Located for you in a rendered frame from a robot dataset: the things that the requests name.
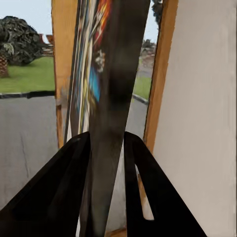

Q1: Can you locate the poster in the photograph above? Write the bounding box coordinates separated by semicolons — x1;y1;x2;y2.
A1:
64;0;151;237

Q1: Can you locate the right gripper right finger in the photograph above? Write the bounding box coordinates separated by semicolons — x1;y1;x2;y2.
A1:
124;131;207;237

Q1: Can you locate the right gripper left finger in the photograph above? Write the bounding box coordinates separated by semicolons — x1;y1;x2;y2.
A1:
0;131;91;237

